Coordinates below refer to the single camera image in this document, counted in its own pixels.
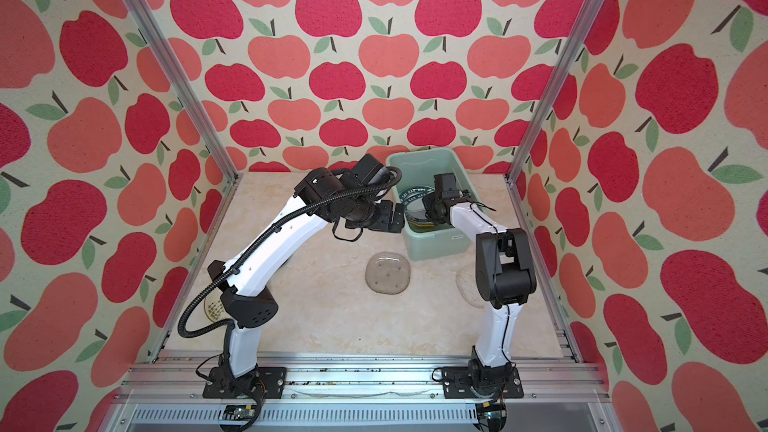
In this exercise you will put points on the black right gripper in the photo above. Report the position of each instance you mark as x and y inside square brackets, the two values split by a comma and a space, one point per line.
[427, 200]

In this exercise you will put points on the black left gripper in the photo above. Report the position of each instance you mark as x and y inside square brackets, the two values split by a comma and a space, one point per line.
[387, 223]

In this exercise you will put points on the green rim plate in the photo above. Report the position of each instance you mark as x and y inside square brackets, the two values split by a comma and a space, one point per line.
[415, 210]

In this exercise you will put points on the cream plate brown rim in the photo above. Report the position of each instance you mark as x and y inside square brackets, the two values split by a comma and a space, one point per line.
[213, 308]

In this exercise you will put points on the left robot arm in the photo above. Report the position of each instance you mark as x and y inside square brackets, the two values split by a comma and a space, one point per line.
[243, 284]

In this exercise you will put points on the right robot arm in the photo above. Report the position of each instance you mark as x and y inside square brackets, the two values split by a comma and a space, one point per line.
[504, 278]

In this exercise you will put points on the mint green plastic bin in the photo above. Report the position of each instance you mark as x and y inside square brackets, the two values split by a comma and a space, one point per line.
[418, 169]

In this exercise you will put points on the clear glass round plate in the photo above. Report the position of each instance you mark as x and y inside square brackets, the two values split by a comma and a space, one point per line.
[466, 284]

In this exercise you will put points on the clear glass square plate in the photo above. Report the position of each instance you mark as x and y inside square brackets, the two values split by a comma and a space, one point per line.
[388, 273]

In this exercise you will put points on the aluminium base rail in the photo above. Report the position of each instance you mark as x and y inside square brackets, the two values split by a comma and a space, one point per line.
[302, 392]

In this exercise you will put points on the aluminium corner post left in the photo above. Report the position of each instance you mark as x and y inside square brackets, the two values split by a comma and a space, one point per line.
[173, 69]

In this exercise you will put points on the aluminium corner post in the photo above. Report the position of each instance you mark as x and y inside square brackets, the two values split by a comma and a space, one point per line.
[173, 69]
[573, 46]

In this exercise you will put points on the aluminium corner post right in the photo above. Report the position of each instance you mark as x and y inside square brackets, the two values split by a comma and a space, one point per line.
[573, 46]

